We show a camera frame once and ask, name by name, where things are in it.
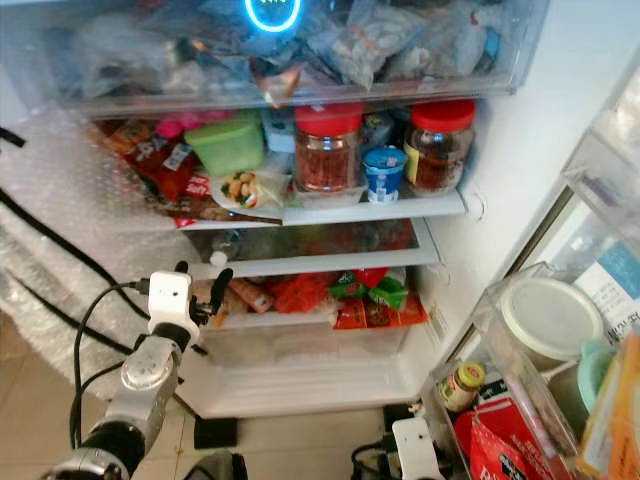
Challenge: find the black fridge foot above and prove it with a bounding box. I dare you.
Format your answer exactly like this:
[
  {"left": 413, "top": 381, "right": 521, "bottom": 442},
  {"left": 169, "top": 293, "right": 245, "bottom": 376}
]
[
  {"left": 381, "top": 402, "right": 422, "bottom": 432},
  {"left": 192, "top": 415, "right": 240, "bottom": 450}
]

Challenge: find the fridge door with clear bins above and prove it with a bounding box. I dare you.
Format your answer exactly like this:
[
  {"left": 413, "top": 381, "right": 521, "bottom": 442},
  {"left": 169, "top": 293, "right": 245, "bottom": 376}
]
[{"left": 400, "top": 50, "right": 640, "bottom": 480}]

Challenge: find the clear fridge drawer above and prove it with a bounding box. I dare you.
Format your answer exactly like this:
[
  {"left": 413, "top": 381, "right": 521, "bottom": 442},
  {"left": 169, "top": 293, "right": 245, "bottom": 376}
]
[{"left": 0, "top": 0, "right": 553, "bottom": 113}]

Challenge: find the brown sausage pack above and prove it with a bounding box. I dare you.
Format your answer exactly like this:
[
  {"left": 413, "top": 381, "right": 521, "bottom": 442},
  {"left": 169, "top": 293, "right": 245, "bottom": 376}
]
[{"left": 225, "top": 277, "right": 277, "bottom": 315}]

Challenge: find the red net bag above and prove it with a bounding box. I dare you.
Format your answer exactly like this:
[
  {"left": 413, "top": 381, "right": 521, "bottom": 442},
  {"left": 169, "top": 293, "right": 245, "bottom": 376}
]
[{"left": 264, "top": 271, "right": 337, "bottom": 315}]

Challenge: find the food packet with photo print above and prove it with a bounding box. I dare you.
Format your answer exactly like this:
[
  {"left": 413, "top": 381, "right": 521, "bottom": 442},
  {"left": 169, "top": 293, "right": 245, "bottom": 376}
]
[{"left": 209, "top": 167, "right": 288, "bottom": 220}]

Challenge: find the white edged short shelf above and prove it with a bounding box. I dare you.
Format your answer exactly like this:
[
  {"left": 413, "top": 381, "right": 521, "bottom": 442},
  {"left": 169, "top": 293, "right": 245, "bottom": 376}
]
[{"left": 193, "top": 218, "right": 443, "bottom": 281}]

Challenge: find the red sauce packet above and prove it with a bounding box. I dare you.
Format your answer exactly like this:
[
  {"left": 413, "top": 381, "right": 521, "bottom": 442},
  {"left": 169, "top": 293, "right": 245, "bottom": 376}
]
[{"left": 123, "top": 124, "right": 198, "bottom": 198}]

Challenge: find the clear crisper drawer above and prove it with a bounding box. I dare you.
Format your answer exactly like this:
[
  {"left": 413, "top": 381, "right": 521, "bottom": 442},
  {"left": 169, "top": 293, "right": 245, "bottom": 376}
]
[{"left": 174, "top": 308, "right": 448, "bottom": 420}]

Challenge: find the clear bubble wrap sheet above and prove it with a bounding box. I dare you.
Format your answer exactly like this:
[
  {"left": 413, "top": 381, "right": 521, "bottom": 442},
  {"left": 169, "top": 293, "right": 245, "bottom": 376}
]
[{"left": 0, "top": 108, "right": 193, "bottom": 397}]

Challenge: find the green plastic container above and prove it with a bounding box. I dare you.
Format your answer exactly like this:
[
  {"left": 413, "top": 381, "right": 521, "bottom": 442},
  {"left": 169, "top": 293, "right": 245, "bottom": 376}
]
[{"left": 183, "top": 112, "right": 267, "bottom": 178}]

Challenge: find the pink bottle cap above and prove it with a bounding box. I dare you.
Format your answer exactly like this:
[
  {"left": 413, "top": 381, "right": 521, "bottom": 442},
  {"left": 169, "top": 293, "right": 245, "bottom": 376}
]
[{"left": 154, "top": 117, "right": 187, "bottom": 142}]

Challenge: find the green snack packet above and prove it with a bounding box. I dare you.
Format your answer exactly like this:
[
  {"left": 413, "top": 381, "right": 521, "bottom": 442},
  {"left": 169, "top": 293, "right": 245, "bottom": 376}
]
[{"left": 329, "top": 268, "right": 414, "bottom": 312}]

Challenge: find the orange flat packet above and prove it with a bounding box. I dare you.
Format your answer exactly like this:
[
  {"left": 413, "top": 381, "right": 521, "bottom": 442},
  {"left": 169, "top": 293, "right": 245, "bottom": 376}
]
[{"left": 331, "top": 292, "right": 430, "bottom": 331}]

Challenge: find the grey robot leg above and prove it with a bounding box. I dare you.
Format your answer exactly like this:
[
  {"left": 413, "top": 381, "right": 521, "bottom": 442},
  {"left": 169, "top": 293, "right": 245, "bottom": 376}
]
[{"left": 184, "top": 449, "right": 248, "bottom": 480}]

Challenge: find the pale blue box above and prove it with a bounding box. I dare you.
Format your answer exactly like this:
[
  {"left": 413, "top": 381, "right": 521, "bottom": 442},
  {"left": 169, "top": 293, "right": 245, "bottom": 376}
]
[{"left": 259, "top": 107, "right": 300, "bottom": 154}]

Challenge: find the red lid jar of chili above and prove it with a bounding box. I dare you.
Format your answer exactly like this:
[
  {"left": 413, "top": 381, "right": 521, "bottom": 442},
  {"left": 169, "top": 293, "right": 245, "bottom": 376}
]
[{"left": 292, "top": 102, "right": 365, "bottom": 195}]

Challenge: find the white edged glass shelf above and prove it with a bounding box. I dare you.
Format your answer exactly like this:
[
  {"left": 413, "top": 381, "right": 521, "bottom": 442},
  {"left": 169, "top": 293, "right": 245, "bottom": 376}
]
[{"left": 173, "top": 188, "right": 471, "bottom": 231}]

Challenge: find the blue white yogurt cup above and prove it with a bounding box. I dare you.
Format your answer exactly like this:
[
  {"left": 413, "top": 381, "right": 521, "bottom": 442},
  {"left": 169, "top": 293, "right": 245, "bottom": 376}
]
[{"left": 361, "top": 145, "right": 408, "bottom": 205}]

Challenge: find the frosted grey food bag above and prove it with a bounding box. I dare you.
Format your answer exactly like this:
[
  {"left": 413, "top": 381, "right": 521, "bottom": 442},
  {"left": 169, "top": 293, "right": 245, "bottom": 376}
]
[{"left": 73, "top": 14, "right": 193, "bottom": 98}]

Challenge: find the small jar with yellow lid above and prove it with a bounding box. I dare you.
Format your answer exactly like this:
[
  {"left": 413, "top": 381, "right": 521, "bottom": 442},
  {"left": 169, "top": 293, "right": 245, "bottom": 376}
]
[{"left": 437, "top": 360, "right": 488, "bottom": 413}]

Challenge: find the red lid jar half full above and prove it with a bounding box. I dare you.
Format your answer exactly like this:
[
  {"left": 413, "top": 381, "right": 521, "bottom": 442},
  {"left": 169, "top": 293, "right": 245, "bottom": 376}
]
[{"left": 402, "top": 98, "right": 478, "bottom": 194}]

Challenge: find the clear bag of pale pieces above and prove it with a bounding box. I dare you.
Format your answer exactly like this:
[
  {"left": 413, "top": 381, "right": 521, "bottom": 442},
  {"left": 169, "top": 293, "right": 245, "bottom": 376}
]
[{"left": 333, "top": 3, "right": 428, "bottom": 90}]

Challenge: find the red white carton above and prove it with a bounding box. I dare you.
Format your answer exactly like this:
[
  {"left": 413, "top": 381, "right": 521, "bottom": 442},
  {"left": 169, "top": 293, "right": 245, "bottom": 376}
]
[{"left": 451, "top": 377, "right": 578, "bottom": 480}]

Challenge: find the white lidded round tub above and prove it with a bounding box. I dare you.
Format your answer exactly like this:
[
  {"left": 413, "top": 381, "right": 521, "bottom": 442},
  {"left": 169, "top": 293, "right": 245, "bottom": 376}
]
[{"left": 499, "top": 276, "right": 607, "bottom": 374}]

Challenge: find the teal cup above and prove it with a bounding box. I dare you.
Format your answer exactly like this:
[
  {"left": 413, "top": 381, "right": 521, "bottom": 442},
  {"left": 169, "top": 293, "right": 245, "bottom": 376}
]
[{"left": 577, "top": 339, "right": 617, "bottom": 412}]

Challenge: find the blue white carton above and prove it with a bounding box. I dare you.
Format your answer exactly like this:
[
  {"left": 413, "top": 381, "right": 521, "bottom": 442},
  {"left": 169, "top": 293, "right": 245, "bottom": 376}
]
[{"left": 599, "top": 239, "right": 640, "bottom": 343}]

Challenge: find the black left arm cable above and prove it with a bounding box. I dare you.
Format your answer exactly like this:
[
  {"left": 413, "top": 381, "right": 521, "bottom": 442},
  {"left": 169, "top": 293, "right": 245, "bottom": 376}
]
[{"left": 67, "top": 279, "right": 157, "bottom": 453}]

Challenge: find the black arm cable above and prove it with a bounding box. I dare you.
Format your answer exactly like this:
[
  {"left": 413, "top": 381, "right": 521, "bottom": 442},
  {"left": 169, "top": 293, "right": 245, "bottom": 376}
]
[
  {"left": 67, "top": 279, "right": 157, "bottom": 453},
  {"left": 348, "top": 438, "right": 402, "bottom": 480}
]

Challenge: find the black cord on bubble wrap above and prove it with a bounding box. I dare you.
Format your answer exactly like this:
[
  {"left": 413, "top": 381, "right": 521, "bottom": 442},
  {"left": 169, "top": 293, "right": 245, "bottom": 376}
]
[{"left": 0, "top": 188, "right": 153, "bottom": 333}]

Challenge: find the black strap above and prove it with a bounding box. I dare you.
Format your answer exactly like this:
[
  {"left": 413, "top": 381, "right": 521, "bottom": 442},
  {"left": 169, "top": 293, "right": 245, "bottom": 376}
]
[{"left": 0, "top": 126, "right": 27, "bottom": 150}]

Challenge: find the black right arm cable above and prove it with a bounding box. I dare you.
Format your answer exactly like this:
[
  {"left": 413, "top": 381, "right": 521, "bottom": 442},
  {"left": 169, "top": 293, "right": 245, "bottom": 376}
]
[{"left": 348, "top": 438, "right": 402, "bottom": 480}]

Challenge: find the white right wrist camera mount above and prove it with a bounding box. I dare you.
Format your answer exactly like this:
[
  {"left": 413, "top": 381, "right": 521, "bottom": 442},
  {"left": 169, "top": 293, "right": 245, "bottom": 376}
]
[{"left": 389, "top": 416, "right": 444, "bottom": 480}]

